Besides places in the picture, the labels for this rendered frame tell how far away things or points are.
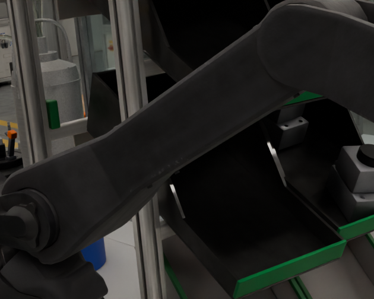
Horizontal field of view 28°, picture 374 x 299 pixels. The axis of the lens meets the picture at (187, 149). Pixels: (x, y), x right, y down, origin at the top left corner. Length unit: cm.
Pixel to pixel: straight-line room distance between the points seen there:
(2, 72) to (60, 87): 889
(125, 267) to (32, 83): 84
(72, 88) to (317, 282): 76
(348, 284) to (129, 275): 72
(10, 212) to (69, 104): 108
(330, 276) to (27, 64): 43
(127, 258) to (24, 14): 92
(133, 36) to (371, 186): 30
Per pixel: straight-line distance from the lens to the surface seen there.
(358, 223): 77
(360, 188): 79
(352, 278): 93
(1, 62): 1036
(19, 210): 42
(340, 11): 33
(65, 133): 84
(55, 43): 188
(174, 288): 76
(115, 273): 157
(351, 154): 80
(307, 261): 70
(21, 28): 80
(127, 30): 67
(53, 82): 147
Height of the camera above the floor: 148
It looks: 14 degrees down
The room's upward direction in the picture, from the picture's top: 5 degrees counter-clockwise
